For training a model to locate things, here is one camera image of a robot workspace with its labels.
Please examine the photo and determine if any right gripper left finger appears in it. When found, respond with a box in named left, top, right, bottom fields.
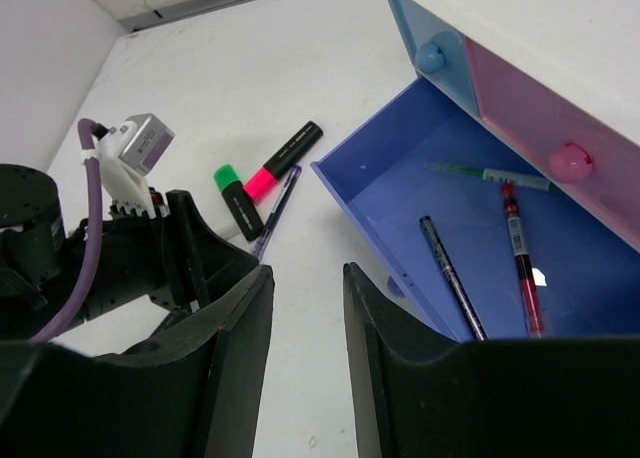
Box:
left=94, top=265, right=274, bottom=457

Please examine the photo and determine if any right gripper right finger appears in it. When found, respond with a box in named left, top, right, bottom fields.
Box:
left=343, top=263, right=465, bottom=457

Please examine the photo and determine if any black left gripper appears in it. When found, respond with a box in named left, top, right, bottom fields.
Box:
left=70, top=190, right=258, bottom=328

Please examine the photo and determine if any dark slim pen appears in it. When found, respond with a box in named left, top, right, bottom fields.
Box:
left=419, top=216, right=488, bottom=341

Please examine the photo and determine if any purple cap marker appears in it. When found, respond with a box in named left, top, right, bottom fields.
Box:
left=252, top=165, right=302, bottom=261

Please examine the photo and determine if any red cap marker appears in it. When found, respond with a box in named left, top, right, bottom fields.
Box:
left=501, top=183, right=545, bottom=338

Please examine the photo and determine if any green clear pen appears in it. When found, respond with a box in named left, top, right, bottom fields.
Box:
left=427, top=163, right=560, bottom=192

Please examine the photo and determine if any dark blue drawer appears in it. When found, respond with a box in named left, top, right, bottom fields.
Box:
left=314, top=79, right=639, bottom=341

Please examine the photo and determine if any pink drawer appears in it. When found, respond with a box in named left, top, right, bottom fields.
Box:
left=464, top=38, right=639, bottom=249

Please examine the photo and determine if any light blue drawer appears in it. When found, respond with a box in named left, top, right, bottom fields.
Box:
left=388, top=0, right=478, bottom=116

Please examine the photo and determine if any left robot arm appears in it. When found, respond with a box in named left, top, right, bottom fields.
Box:
left=1, top=164, right=258, bottom=340

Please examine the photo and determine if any green cap marker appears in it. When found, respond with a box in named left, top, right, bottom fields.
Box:
left=213, top=164, right=264, bottom=242

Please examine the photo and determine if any black pink highlighter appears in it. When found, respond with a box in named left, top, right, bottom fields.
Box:
left=244, top=121, right=324, bottom=203

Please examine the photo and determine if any white drawer cabinet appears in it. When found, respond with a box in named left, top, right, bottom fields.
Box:
left=413, top=0, right=639, bottom=143

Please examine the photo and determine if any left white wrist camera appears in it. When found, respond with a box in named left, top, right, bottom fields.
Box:
left=92, top=113, right=175, bottom=219

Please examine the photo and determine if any metal rail back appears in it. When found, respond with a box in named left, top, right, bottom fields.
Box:
left=118, top=0, right=256, bottom=33

